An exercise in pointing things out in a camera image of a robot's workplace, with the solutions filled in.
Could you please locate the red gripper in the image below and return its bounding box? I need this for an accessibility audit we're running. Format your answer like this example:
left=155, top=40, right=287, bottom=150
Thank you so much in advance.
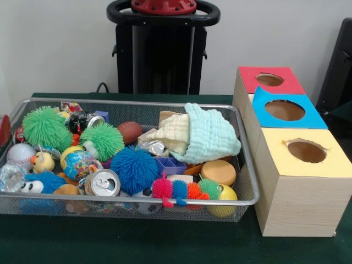
left=0, top=114, right=12, bottom=147

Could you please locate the crushed clear plastic bottle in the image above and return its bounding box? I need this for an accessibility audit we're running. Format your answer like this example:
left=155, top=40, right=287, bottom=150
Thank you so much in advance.
left=0, top=163, right=28, bottom=193

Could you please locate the cream knit cloth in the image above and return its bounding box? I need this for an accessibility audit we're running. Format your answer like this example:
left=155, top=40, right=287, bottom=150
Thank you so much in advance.
left=144, top=112, right=192, bottom=155

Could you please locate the mint green cloth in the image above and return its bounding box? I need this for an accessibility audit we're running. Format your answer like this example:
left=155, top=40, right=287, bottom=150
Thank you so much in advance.
left=170, top=102, right=242, bottom=166

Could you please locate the shallow silver mesh bin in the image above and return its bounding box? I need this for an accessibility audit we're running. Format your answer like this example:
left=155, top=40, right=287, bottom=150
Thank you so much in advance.
left=0, top=97, right=261, bottom=224

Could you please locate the wooden three-hole box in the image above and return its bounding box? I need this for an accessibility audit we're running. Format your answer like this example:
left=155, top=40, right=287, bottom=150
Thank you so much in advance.
left=232, top=65, right=352, bottom=238

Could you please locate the white baseball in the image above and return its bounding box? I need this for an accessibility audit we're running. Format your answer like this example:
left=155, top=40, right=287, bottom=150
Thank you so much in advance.
left=7, top=142, right=36, bottom=171

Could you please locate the green spiky rubber ball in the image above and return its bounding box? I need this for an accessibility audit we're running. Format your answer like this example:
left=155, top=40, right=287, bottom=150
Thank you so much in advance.
left=22, top=106, right=73, bottom=153

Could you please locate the green spiky ball with eyes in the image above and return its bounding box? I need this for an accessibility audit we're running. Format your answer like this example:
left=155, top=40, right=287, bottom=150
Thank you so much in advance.
left=79, top=123, right=125, bottom=163

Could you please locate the silver-top drink can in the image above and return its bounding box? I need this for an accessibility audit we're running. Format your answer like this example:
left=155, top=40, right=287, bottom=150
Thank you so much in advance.
left=79, top=168, right=122, bottom=197

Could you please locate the blue spiky rubber ball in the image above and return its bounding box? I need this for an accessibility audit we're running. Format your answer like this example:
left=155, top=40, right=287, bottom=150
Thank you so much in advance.
left=109, top=145, right=160, bottom=196

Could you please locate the rainbow spiky caterpillar toy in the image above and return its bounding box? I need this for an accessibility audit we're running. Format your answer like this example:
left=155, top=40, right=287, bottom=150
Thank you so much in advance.
left=151, top=170, right=223, bottom=207

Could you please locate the dark green table cloth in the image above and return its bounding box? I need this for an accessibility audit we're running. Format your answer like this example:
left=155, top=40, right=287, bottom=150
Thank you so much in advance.
left=0, top=92, right=352, bottom=264

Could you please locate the round orange sponge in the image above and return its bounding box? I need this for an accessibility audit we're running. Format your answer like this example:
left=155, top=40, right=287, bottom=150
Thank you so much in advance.
left=200, top=159, right=237, bottom=186

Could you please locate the yellow smiley ball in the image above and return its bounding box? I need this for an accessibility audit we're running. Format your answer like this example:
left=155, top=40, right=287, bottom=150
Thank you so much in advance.
left=206, top=184, right=238, bottom=218

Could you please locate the black upright panel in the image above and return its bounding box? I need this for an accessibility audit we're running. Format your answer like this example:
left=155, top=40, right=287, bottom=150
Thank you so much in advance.
left=315, top=18, right=352, bottom=111

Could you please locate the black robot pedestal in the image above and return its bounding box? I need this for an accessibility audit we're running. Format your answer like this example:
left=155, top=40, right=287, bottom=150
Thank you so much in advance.
left=106, top=0, right=221, bottom=95

